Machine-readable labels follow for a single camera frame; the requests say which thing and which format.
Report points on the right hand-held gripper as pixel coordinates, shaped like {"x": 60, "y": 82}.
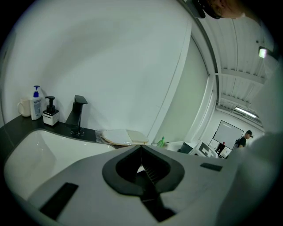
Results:
{"x": 204, "y": 150}

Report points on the white projection screen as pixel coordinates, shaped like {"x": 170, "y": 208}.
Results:
{"x": 228, "y": 134}

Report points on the green spray bottle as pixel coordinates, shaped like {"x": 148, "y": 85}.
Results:
{"x": 161, "y": 142}

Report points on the person's head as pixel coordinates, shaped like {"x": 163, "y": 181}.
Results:
{"x": 230, "y": 7}

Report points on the white blue-pump lotion bottle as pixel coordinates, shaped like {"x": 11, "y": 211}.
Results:
{"x": 36, "y": 108}

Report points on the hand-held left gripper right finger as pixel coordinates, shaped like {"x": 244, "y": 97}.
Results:
{"x": 199, "y": 176}

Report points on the white box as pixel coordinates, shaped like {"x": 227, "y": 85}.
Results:
{"x": 225, "y": 152}

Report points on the cream oval pad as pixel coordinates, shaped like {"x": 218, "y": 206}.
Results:
{"x": 138, "y": 136}

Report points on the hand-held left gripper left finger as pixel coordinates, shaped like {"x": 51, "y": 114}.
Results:
{"x": 84, "y": 187}

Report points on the white sink basin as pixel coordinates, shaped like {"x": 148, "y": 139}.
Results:
{"x": 44, "y": 152}

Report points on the black-pump soap bottle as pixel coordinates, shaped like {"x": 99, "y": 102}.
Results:
{"x": 50, "y": 117}

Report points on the black faucet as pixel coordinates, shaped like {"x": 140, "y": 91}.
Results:
{"x": 76, "y": 114}

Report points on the black head-worn camera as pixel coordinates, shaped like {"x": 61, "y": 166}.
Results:
{"x": 199, "y": 7}

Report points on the white ceramic mug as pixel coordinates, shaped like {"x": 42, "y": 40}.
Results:
{"x": 26, "y": 107}

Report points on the ceiling tube light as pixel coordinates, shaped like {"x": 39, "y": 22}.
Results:
{"x": 246, "y": 111}

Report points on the green exit sign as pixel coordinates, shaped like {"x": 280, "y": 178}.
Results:
{"x": 263, "y": 53}

